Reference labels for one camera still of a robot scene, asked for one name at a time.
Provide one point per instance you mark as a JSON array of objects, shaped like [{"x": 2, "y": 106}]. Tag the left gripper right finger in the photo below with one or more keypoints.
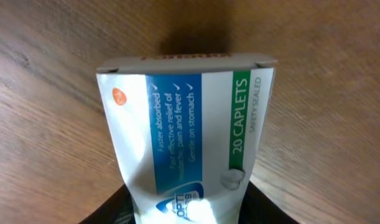
[{"x": 257, "y": 208}]

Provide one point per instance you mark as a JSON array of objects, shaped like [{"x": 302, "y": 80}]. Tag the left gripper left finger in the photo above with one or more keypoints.
[{"x": 118, "y": 209}]

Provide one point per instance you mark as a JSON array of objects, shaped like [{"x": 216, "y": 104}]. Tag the white Panadol medicine box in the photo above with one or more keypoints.
[{"x": 186, "y": 130}]

